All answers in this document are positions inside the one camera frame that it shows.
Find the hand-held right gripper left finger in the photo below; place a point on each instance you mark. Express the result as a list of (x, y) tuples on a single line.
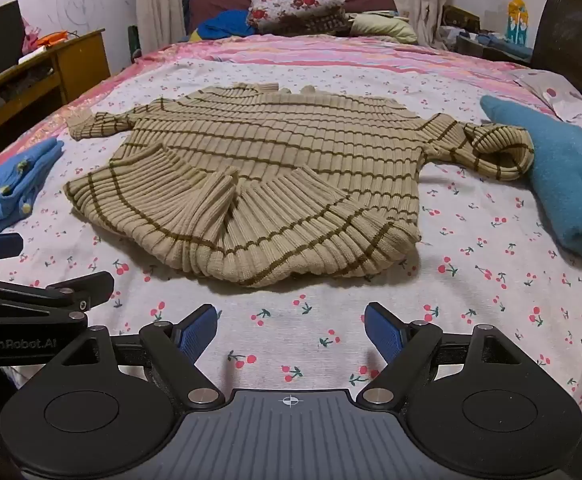
[(198, 332)]

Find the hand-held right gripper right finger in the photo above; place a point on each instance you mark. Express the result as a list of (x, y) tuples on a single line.
[(383, 332)]

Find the red floral pillow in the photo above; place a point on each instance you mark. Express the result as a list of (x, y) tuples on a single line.
[(291, 2)]

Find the white dotted pillow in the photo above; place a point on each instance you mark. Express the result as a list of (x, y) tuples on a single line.
[(561, 95)]

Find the pink cloth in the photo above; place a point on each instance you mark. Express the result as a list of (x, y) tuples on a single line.
[(31, 35)]

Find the blue knit cardigan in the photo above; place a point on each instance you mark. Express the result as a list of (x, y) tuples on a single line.
[(6, 190)]

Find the olive green pillow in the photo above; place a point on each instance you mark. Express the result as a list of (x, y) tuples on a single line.
[(383, 27)]

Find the brown checked knit cloth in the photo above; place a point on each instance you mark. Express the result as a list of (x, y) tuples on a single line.
[(328, 24)]

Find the teal fleece garment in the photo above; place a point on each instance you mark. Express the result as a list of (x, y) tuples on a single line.
[(566, 180)]

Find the dark nightstand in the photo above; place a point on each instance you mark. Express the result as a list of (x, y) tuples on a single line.
[(491, 47)]

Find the wooden desk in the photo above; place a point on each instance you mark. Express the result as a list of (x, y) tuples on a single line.
[(78, 65)]

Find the dark bag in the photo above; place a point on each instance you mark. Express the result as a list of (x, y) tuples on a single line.
[(463, 17)]

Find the white cherry print bedsheet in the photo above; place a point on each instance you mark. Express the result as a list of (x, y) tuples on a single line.
[(471, 285)]

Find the dark green object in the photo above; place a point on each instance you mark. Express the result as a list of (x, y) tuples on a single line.
[(135, 42)]

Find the yellow and blue packet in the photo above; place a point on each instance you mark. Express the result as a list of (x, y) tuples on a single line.
[(517, 20)]

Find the beige striped ribbed sweater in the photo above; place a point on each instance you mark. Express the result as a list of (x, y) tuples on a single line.
[(271, 175)]

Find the dark wooden headboard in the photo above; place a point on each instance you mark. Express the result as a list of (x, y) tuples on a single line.
[(571, 35)]

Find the blue and yellow cloth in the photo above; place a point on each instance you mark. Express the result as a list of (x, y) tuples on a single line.
[(221, 25)]

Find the orange object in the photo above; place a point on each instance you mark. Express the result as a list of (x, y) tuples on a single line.
[(51, 39)]

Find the pink striped blanket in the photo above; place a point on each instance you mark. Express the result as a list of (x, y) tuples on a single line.
[(321, 50)]

